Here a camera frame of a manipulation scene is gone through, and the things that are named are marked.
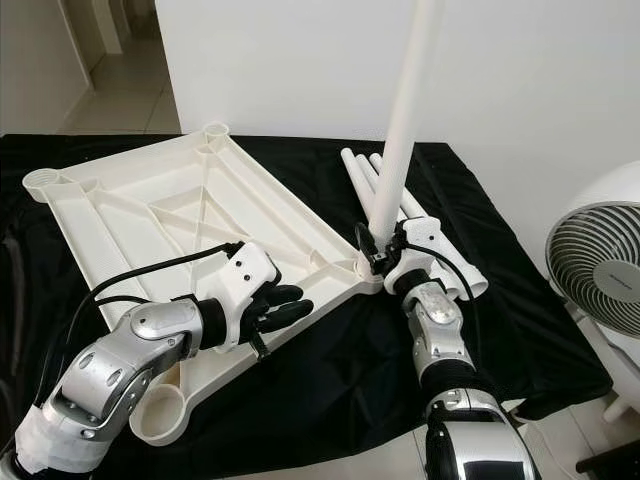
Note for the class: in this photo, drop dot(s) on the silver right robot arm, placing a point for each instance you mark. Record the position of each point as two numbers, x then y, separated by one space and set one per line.
440 325

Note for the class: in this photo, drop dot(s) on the white pedestal fan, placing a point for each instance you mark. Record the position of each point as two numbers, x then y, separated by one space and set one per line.
600 250

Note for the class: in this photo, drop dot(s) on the white plastic children tabletop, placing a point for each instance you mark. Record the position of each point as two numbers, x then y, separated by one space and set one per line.
160 210

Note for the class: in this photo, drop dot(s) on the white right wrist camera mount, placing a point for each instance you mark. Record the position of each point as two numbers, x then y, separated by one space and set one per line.
422 235

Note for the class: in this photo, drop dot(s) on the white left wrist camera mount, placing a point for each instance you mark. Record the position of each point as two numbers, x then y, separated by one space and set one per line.
245 270

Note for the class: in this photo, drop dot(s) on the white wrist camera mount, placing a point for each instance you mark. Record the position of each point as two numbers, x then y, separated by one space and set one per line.
422 235
245 270

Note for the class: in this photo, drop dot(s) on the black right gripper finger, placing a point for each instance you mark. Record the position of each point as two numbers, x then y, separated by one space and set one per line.
368 245

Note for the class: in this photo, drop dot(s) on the black metal shelf rack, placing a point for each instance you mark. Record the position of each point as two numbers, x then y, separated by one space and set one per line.
610 458

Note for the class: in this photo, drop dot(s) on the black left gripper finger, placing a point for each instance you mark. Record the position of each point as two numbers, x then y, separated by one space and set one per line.
285 317
282 296

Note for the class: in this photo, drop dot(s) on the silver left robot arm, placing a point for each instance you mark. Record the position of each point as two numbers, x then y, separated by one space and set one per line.
120 365

